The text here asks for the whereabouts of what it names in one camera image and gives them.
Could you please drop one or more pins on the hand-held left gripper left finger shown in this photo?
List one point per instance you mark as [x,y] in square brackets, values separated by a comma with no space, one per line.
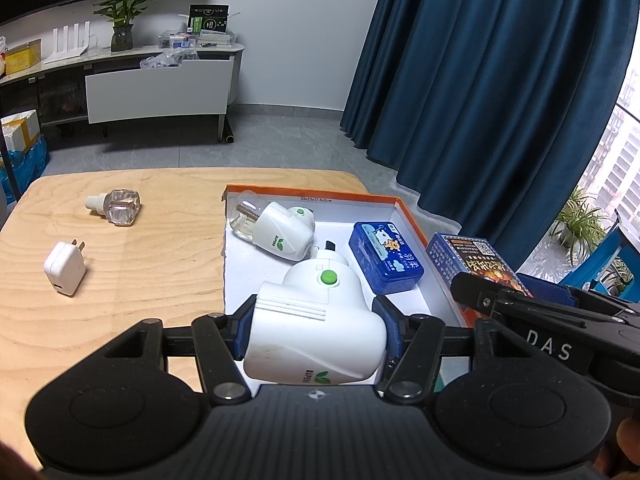
[244,330]

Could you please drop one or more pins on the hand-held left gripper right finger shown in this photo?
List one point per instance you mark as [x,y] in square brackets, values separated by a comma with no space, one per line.
[392,330]

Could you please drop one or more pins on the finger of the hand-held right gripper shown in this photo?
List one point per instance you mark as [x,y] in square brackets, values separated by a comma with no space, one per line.
[477,292]
[550,290]

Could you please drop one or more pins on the dark playing card box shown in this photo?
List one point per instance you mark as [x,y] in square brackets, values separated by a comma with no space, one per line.
[465,255]

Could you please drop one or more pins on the blue tin box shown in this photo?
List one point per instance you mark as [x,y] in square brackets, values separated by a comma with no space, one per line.
[385,257]

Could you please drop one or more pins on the white mosquito heater with bottle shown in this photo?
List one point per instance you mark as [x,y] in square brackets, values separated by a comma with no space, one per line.
[280,232]

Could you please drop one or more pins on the orange white cardboard box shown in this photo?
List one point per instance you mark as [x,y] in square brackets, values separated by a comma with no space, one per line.
[330,220]

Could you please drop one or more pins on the person's right hand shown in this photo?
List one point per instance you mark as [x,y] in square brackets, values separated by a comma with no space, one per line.
[631,437]

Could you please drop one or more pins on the blue stool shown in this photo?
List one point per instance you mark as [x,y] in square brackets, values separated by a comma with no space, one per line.
[600,265]

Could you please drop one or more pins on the balcony potted plant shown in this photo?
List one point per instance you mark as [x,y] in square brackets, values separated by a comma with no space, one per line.
[580,225]

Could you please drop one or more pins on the clear glass refill bottle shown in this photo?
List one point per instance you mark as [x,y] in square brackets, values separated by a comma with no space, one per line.
[120,207]

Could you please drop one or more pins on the white charger adapter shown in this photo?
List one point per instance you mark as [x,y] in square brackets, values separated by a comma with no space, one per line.
[65,267]

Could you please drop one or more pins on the black roll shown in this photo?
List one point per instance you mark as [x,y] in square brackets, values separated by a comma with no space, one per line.
[229,134]

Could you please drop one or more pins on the blue curtain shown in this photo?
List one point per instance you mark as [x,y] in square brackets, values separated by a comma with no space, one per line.
[475,85]

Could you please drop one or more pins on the white TV cabinet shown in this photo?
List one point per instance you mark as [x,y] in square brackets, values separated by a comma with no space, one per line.
[155,92]

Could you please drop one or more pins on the blue plastic bag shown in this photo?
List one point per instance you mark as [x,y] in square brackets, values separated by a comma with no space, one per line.
[27,165]

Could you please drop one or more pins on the crumpled clear plastic bag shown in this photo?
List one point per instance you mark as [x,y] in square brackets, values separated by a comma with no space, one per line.
[162,60]

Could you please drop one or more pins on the clear plastic organizer tray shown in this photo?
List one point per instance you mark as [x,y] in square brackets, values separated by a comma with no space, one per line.
[200,40]

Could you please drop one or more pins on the white yellow cardboard box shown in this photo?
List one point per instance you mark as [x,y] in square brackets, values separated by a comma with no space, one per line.
[20,130]

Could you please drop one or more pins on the green black box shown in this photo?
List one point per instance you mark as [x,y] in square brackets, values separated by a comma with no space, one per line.
[209,19]

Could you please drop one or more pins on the white router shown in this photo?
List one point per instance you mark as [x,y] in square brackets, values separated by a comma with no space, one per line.
[67,47]

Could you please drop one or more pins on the potted bamboo plant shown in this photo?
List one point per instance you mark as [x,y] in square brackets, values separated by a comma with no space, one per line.
[125,5]

